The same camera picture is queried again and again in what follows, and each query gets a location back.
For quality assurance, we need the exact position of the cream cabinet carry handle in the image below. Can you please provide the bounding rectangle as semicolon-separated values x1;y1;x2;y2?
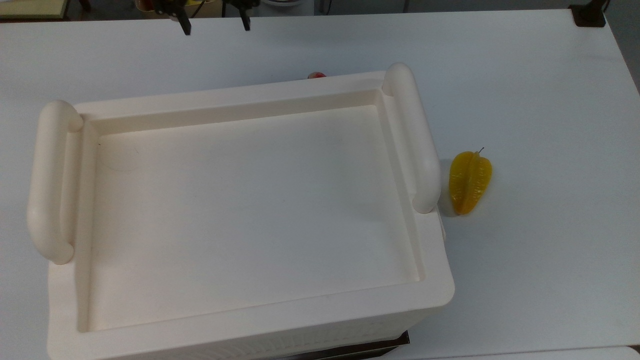
26;100;84;266

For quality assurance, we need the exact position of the cream plastic cabinet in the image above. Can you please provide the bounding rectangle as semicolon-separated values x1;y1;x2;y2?
26;62;456;360

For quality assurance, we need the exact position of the black table clamp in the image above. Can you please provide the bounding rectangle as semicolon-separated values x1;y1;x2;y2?
570;0;608;28

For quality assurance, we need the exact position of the yellow star fruit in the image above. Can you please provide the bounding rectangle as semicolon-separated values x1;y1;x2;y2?
448;147;493;216

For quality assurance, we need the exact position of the beige board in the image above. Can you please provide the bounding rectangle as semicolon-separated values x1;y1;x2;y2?
0;0;70;20

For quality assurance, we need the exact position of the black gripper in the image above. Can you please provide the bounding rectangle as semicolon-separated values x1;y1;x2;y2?
152;0;261;36

